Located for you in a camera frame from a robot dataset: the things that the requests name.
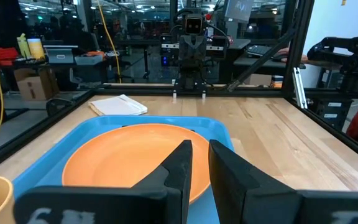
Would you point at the orange plate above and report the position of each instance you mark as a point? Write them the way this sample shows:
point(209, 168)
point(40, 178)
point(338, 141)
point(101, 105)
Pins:
point(120, 155)

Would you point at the white folded napkin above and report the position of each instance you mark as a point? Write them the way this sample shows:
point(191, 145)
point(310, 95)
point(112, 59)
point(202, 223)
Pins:
point(118, 105)

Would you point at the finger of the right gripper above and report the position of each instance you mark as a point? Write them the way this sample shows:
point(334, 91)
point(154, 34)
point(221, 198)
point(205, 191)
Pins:
point(199, 49)
point(186, 49)

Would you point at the silver metal bracket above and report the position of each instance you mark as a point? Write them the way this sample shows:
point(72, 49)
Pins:
point(300, 88)

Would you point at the red bin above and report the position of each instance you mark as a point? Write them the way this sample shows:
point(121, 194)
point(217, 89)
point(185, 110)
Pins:
point(7, 56)

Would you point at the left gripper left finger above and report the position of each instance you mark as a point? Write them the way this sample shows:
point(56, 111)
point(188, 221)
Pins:
point(154, 202)

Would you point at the person's hand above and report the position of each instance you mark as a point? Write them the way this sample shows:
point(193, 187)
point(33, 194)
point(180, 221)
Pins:
point(291, 56)

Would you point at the black aluminium table frame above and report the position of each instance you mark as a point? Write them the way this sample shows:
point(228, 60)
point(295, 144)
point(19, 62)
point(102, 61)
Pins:
point(26, 136)

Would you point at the black background robot arm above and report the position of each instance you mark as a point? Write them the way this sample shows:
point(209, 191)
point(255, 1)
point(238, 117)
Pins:
point(350, 53)

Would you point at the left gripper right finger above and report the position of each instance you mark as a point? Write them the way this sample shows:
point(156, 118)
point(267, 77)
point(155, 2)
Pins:
point(259, 205)

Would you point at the grey storage bin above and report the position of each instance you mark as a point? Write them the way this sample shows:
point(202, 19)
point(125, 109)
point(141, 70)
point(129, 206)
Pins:
point(61, 55)

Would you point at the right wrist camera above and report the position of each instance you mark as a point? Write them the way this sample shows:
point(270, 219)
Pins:
point(194, 25)

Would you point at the grey wall screen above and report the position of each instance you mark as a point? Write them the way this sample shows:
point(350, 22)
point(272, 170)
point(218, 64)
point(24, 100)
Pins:
point(239, 9)

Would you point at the white and yellow canister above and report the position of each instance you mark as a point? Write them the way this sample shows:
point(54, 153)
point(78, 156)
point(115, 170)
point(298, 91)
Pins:
point(36, 48)

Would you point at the black keyboard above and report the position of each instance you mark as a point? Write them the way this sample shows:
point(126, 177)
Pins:
point(258, 50)

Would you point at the black control box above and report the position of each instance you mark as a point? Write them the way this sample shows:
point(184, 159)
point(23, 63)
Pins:
point(331, 112)

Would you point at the cardboard box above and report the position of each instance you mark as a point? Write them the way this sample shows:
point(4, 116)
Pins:
point(36, 84)

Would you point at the blue plastic tray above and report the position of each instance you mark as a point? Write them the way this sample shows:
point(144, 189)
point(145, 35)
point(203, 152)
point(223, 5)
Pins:
point(104, 122)

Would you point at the yellow bottle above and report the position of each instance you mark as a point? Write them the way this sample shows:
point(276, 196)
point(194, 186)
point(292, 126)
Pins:
point(23, 46)

